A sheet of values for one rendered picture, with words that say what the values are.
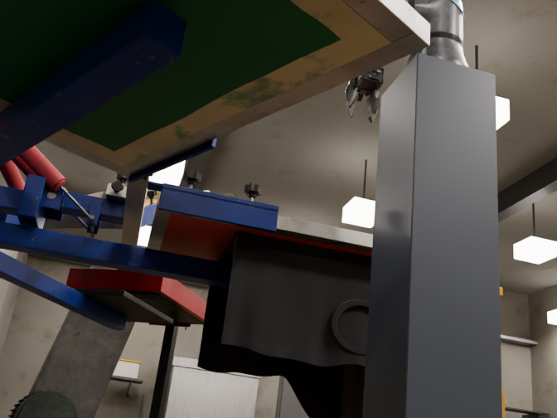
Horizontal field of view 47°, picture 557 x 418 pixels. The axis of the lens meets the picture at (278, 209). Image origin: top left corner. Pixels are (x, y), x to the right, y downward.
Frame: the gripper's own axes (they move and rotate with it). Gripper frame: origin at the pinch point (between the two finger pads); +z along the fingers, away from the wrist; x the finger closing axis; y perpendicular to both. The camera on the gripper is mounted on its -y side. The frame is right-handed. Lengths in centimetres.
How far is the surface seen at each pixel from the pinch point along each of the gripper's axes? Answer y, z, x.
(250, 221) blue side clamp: 5, 41, -29
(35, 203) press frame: -19, 39, -83
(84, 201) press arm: -23, 34, -72
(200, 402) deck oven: -887, 11, 101
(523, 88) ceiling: -360, -321, 324
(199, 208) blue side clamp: 5, 40, -42
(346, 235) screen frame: 4.3, 39.1, -3.1
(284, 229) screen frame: 4.0, 40.7, -20.0
